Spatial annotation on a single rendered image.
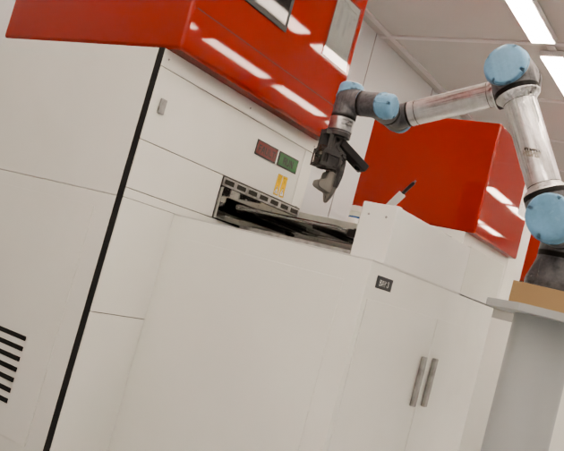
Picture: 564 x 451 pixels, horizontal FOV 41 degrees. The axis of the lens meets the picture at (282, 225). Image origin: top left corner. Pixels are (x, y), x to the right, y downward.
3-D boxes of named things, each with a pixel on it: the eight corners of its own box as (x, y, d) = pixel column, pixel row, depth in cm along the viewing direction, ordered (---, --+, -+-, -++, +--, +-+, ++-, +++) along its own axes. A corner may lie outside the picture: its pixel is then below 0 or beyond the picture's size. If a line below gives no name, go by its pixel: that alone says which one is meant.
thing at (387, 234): (348, 255, 183) (363, 199, 184) (431, 286, 228) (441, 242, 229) (383, 263, 177) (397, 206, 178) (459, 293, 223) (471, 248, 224)
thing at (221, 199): (211, 216, 221) (219, 185, 222) (288, 243, 258) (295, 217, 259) (216, 217, 220) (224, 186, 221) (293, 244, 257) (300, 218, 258)
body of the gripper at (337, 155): (308, 166, 225) (319, 128, 226) (333, 175, 228) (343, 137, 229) (320, 165, 218) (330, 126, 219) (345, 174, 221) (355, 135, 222)
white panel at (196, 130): (116, 194, 192) (158, 46, 195) (283, 251, 260) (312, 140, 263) (124, 196, 191) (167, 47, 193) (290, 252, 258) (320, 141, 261)
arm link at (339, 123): (347, 124, 230) (360, 122, 222) (343, 139, 229) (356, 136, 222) (326, 116, 227) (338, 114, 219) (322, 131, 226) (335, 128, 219)
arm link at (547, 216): (592, 242, 188) (534, 52, 204) (579, 232, 175) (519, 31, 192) (544, 255, 194) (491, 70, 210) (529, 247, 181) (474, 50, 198)
